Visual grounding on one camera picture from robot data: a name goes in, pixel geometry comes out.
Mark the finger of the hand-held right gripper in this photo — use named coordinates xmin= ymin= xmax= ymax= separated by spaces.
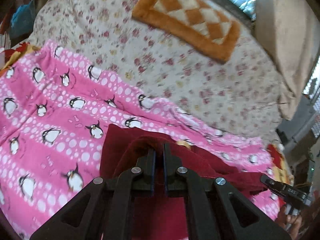
xmin=260 ymin=174 xmax=284 ymax=192

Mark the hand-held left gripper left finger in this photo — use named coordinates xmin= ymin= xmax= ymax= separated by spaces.
xmin=30 ymin=147 xmax=157 ymax=240

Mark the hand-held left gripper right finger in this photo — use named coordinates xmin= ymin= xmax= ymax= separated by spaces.
xmin=163 ymin=142 xmax=292 ymax=240

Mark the dark red garment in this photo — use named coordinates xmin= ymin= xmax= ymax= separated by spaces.
xmin=100 ymin=124 xmax=267 ymax=240

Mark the person's right hand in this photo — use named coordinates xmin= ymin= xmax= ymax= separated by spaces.
xmin=276 ymin=204 xmax=303 ymax=235

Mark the grey box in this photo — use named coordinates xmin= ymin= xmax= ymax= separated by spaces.
xmin=276 ymin=96 xmax=319 ymax=154

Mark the pink penguin print blanket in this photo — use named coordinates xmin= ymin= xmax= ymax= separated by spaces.
xmin=0 ymin=39 xmax=283 ymax=240

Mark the floral bed sheet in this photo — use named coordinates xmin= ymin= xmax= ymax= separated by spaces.
xmin=27 ymin=0 xmax=287 ymax=139

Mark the beige curtain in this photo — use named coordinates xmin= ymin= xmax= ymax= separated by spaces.
xmin=254 ymin=0 xmax=320 ymax=121

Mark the orange checkered mat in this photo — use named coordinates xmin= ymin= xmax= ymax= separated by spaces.
xmin=131 ymin=0 xmax=242 ymax=64

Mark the blue bag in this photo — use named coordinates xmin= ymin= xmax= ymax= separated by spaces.
xmin=10 ymin=0 xmax=37 ymax=32

